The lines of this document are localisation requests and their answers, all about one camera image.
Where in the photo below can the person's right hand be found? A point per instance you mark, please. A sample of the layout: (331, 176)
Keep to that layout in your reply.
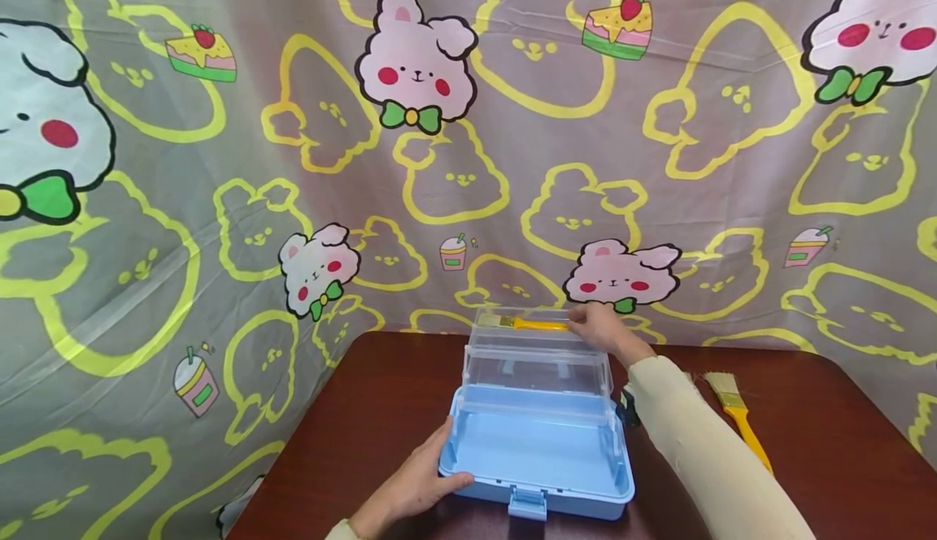
(607, 330)

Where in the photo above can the person's left hand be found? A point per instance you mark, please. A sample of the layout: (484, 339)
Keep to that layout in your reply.
(410, 483)

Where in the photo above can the person's left thumb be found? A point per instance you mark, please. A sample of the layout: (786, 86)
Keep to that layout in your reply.
(455, 484)

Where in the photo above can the person's right fingers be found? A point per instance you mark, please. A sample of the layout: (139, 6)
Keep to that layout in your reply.
(580, 319)

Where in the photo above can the person's left fingers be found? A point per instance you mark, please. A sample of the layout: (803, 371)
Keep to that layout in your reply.
(439, 438)

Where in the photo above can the blue box with clear trays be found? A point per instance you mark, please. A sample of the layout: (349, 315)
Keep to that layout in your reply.
(538, 450)

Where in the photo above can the person's left forearm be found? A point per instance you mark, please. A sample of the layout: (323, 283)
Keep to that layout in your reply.
(350, 529)

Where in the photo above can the person's right forearm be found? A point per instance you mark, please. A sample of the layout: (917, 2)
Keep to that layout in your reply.
(703, 450)

